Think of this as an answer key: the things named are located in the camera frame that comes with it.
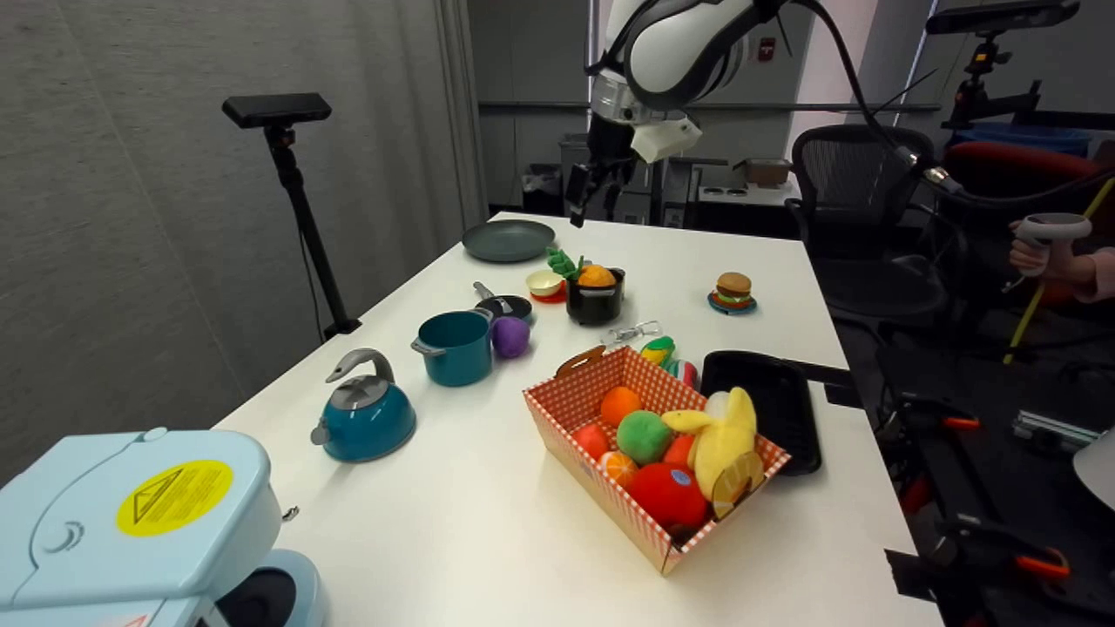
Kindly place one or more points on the black camera on stand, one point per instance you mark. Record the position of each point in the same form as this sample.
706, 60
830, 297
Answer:
299, 184

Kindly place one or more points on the red checkered cardboard basket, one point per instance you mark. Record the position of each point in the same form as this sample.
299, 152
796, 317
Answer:
568, 400

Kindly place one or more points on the purple plushie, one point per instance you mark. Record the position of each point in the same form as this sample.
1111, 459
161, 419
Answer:
509, 335

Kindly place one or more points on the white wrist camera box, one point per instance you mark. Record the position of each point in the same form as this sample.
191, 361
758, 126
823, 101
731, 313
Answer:
665, 135

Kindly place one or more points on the green plush ball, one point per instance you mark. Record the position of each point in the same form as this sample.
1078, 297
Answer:
641, 437

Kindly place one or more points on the red office chair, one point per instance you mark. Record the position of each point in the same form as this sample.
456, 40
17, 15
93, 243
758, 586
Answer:
1021, 161

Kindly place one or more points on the black toy pot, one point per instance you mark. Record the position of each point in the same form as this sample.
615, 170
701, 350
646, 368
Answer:
595, 303

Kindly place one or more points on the blue toy kettle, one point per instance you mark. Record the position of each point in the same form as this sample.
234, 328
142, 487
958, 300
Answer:
368, 419

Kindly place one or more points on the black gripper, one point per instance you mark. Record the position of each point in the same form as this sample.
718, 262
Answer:
611, 152

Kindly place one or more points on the toy burger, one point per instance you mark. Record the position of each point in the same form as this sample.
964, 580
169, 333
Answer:
732, 287

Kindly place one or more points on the grey plate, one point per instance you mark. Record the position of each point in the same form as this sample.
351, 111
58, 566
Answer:
509, 240

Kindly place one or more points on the white handheld controller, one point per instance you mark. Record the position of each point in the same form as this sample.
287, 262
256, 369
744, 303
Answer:
1054, 228

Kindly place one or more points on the multicoloured toy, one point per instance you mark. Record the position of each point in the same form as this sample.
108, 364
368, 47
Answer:
661, 350

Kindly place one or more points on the black tray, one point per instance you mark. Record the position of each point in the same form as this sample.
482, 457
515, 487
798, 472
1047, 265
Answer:
783, 405

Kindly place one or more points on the black camera tripod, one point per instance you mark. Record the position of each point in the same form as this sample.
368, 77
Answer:
986, 69

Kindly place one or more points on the red and cream apple half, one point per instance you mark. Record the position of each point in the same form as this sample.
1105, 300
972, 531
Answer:
545, 287

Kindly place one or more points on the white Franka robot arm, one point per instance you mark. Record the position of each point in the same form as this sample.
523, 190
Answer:
681, 47

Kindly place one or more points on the person's hand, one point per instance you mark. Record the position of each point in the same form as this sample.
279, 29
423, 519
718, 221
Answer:
1029, 254

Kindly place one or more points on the teal coaster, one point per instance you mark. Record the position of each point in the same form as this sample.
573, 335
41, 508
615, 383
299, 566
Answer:
732, 306

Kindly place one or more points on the light blue toy mixer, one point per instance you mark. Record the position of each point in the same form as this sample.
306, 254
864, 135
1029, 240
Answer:
127, 524

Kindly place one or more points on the small pan with dark lid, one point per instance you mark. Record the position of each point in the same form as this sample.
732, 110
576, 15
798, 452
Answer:
506, 306

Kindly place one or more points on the yellow banana plushie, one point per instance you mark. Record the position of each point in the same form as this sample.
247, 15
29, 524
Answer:
731, 450

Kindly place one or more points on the yellow stick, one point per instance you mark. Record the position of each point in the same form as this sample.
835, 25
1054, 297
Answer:
1047, 289

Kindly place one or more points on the blue toy pot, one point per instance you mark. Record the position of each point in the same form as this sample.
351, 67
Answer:
456, 350

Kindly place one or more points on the orange plush ball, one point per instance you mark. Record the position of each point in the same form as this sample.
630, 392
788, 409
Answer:
617, 405

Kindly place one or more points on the red plush ball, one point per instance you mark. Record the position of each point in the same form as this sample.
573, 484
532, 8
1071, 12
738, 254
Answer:
666, 495

